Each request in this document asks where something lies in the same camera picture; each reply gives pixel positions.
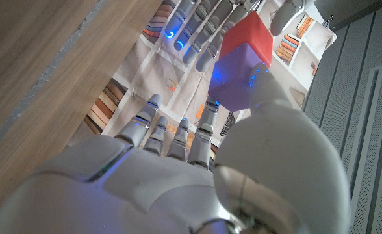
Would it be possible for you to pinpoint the purple magnetic block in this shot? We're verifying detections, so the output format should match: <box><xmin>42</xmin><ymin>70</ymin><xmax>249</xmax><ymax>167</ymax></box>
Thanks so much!
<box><xmin>207</xmin><ymin>42</ymin><xmax>270</xmax><ymax>112</ymax></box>

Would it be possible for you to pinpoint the printed bookshelf backdrop cloth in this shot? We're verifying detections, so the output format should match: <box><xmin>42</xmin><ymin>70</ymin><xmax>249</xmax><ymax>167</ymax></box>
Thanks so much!
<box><xmin>67</xmin><ymin>0</ymin><xmax>338</xmax><ymax>153</ymax></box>

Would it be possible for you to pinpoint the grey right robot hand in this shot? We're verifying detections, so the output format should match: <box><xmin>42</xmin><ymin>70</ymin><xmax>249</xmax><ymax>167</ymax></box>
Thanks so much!
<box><xmin>0</xmin><ymin>63</ymin><xmax>351</xmax><ymax>234</ymax></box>

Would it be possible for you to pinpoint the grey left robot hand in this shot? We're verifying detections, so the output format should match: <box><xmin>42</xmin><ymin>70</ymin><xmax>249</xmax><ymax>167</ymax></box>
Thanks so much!
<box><xmin>163</xmin><ymin>0</ymin><xmax>315</xmax><ymax>72</ymax></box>

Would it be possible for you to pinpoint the red magnetic block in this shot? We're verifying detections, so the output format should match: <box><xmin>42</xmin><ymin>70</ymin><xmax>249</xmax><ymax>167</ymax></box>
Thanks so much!
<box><xmin>219</xmin><ymin>11</ymin><xmax>274</xmax><ymax>68</ymax></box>

